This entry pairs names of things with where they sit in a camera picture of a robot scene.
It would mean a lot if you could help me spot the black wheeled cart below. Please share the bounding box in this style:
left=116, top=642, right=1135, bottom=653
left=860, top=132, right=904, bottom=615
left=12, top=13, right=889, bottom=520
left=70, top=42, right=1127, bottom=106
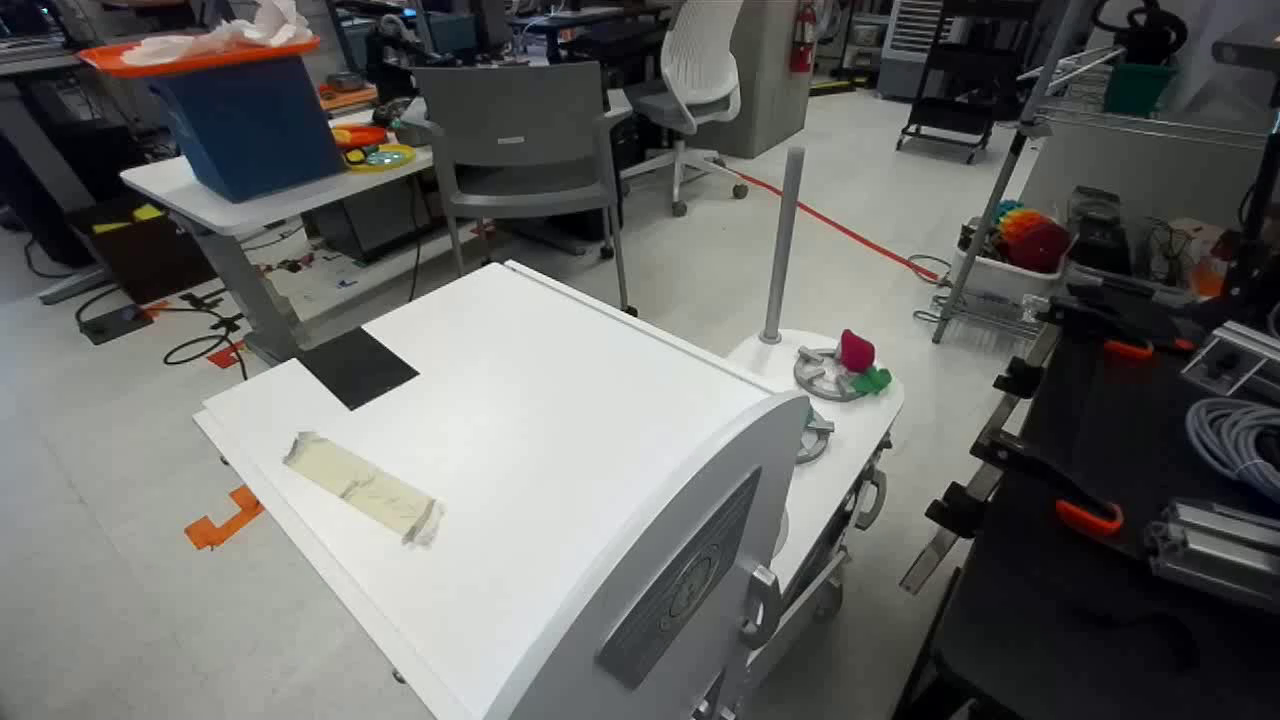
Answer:
left=890, top=0, right=1029, bottom=164

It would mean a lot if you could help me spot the red fire extinguisher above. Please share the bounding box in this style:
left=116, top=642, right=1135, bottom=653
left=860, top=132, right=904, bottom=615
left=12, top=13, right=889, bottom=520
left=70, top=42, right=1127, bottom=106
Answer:
left=783, top=0, right=820, bottom=78

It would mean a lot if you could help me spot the grey plastic pole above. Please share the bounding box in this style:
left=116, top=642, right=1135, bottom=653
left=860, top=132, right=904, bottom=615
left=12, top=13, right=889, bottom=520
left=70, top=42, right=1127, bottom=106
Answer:
left=756, top=142, right=811, bottom=348

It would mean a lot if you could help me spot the white crumpled plastic sheet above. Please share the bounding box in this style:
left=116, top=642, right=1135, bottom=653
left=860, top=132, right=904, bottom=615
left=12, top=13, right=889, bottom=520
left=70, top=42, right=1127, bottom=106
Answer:
left=116, top=0, right=320, bottom=66

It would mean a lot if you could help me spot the black power strip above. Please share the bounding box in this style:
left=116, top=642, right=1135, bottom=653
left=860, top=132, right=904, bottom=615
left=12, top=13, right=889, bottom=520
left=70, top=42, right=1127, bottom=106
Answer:
left=74, top=294, right=154, bottom=348

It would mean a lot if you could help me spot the grey coiled cable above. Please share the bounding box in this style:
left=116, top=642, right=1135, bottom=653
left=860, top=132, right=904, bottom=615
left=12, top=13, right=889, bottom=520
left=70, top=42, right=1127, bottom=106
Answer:
left=1178, top=393, right=1280, bottom=509

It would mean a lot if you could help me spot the magenta toy vegetable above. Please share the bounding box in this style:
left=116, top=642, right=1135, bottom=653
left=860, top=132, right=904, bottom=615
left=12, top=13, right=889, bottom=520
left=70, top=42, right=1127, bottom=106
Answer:
left=834, top=322, right=885, bottom=380

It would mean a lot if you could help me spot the grey metal stand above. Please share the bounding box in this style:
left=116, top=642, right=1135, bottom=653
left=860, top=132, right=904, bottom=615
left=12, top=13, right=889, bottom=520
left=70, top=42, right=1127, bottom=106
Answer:
left=928, top=0, right=1127, bottom=348

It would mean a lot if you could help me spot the red floor cable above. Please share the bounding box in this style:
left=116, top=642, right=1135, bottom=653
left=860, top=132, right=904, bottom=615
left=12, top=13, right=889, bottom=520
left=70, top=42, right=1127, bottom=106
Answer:
left=725, top=160, right=942, bottom=288

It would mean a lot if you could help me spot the rainbow stacking toy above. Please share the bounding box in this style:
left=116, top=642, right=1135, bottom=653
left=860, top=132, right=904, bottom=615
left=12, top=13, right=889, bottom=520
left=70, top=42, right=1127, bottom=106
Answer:
left=987, top=195, right=1079, bottom=274

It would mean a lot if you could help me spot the black square patch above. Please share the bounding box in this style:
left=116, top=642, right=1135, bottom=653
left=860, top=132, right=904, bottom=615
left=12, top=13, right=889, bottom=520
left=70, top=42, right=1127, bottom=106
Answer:
left=292, top=322, right=422, bottom=415

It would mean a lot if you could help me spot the blue plastic storage bin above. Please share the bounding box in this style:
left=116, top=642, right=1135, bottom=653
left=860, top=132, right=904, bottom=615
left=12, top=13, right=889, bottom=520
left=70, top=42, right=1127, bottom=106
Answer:
left=140, top=50, right=347, bottom=202

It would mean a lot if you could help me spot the grey spoked stove burner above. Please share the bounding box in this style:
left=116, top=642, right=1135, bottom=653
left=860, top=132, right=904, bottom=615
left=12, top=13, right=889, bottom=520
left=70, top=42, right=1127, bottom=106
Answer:
left=790, top=403, right=840, bottom=469
left=786, top=338, right=872, bottom=403

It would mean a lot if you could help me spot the aluminium extrusion bar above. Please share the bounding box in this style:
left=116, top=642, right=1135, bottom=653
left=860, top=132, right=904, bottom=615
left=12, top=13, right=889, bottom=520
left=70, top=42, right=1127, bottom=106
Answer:
left=1144, top=497, right=1280, bottom=619

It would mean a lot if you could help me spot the grey plastic metal-leg chair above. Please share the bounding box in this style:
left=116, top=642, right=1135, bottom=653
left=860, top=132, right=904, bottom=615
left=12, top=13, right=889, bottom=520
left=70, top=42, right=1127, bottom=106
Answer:
left=412, top=54, right=645, bottom=320

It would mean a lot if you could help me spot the black yellow box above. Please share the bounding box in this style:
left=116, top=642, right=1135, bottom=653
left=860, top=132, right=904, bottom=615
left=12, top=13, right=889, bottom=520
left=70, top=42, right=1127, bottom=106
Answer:
left=84, top=200, right=221, bottom=308

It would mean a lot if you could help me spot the orange bin lid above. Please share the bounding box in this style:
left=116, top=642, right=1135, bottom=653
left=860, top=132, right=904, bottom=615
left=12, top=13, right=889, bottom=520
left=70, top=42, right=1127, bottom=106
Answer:
left=74, top=27, right=324, bottom=85

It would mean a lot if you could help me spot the grey plate black device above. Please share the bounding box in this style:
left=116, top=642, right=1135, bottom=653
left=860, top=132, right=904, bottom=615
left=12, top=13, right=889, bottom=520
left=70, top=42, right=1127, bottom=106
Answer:
left=1175, top=316, right=1280, bottom=403

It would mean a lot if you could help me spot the colourful toy pile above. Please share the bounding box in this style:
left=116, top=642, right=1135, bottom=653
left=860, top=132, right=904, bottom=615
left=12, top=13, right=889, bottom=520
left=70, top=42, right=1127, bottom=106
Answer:
left=329, top=119, right=419, bottom=175

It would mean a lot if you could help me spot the white work table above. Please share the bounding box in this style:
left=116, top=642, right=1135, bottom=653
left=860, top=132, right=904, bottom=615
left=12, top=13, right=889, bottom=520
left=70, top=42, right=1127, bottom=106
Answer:
left=116, top=138, right=438, bottom=365

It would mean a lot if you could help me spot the green container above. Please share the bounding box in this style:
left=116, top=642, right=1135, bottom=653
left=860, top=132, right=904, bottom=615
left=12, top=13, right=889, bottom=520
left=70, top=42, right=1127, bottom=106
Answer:
left=1101, top=54, right=1178, bottom=119

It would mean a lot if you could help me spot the black clamp orange handle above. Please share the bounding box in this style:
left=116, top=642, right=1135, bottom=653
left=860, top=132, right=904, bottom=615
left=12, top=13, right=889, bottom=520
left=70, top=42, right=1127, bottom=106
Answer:
left=969, top=426, right=1127, bottom=543
left=1047, top=294, right=1198, bottom=369

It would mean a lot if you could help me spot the white mesh office chair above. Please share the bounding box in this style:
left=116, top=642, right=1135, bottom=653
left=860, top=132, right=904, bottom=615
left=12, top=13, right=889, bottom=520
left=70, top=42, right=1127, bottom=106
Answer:
left=621, top=0, right=756, bottom=219

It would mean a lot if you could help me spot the white toy kitchen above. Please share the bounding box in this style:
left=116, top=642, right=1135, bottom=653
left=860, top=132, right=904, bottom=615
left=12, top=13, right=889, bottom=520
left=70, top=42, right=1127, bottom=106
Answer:
left=190, top=255, right=912, bottom=720

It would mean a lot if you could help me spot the white plastic tub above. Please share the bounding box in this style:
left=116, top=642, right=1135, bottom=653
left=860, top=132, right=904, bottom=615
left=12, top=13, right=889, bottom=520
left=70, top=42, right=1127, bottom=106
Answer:
left=947, top=215, right=1072, bottom=308

